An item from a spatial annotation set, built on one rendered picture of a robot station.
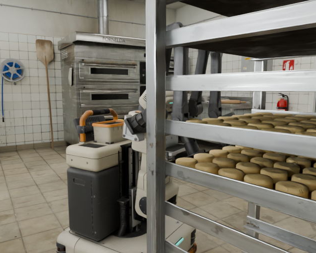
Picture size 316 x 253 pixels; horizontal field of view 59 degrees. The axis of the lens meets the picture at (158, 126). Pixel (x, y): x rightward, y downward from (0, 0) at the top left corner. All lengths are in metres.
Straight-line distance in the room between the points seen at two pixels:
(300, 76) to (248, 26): 0.11
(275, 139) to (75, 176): 1.33
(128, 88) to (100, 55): 0.75
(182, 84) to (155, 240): 0.34
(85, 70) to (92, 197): 3.50
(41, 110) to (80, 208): 4.21
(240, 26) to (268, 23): 0.05
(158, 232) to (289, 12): 0.48
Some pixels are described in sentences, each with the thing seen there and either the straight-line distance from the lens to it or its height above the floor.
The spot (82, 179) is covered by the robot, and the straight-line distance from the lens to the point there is 1.61.
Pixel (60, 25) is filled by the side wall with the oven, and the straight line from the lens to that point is 5.95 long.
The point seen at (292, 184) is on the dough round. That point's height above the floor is 0.97.
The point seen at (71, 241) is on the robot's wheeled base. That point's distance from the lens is 1.79.
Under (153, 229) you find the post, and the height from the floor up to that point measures 0.83.
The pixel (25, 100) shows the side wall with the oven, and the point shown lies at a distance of 5.71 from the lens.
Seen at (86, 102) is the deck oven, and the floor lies 0.91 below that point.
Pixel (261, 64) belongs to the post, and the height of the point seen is 1.21.
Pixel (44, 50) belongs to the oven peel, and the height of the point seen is 1.83.
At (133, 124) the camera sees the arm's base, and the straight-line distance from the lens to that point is 1.32.
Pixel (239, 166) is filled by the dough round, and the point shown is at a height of 0.97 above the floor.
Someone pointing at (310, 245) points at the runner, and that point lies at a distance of 0.97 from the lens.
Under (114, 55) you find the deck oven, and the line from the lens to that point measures 5.11.
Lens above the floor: 1.13
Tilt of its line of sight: 8 degrees down
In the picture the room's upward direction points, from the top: straight up
